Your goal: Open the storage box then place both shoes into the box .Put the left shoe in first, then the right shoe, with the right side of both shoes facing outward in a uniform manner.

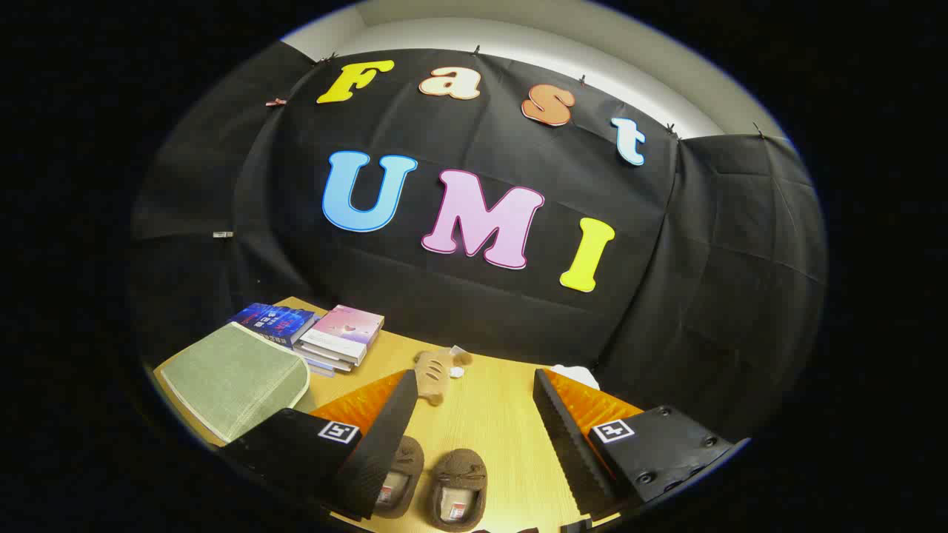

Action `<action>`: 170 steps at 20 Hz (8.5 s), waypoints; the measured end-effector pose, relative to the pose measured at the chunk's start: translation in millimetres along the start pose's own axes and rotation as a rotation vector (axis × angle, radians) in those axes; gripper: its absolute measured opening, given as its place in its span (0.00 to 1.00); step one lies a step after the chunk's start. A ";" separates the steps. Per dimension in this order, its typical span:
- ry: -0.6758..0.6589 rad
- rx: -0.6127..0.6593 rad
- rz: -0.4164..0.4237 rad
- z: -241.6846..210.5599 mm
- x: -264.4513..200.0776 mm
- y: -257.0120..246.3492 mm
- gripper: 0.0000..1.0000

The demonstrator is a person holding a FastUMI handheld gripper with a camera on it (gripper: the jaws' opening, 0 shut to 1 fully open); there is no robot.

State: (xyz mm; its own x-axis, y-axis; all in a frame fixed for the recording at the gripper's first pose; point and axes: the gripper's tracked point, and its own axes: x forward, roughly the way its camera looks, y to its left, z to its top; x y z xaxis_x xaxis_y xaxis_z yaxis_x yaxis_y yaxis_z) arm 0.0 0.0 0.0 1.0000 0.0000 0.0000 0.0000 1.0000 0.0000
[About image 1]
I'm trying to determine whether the green fabric storage box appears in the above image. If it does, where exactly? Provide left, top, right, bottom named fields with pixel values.
left=159, top=321, right=310, bottom=443

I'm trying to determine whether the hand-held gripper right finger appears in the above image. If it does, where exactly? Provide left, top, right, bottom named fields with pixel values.
left=533, top=368, right=750, bottom=519

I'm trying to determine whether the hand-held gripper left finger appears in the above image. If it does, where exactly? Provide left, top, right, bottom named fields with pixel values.
left=219, top=369, right=420, bottom=521

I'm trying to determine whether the pink cover book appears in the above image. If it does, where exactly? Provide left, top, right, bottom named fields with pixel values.
left=300, top=304, right=385, bottom=365

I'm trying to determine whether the black backdrop cloth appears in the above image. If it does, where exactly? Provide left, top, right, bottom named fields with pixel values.
left=130, top=41, right=827, bottom=438

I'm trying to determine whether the dark blue book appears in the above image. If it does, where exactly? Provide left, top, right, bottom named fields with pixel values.
left=228, top=302, right=319, bottom=349

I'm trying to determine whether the brown fuzzy shoe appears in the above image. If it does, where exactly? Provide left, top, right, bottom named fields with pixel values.
left=374, top=435, right=425, bottom=519
left=428, top=448, right=488, bottom=532

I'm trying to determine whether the brown striped plush toy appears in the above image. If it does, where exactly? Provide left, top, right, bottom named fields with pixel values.
left=413, top=345, right=473, bottom=406

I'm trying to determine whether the white paperback book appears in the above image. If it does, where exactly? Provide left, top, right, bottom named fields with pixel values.
left=296, top=342, right=367, bottom=372

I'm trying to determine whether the light blue book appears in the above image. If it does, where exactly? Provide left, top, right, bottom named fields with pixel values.
left=293, top=354, right=338, bottom=378

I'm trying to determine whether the white soft item red label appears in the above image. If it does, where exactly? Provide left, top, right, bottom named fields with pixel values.
left=550, top=364, right=601, bottom=391

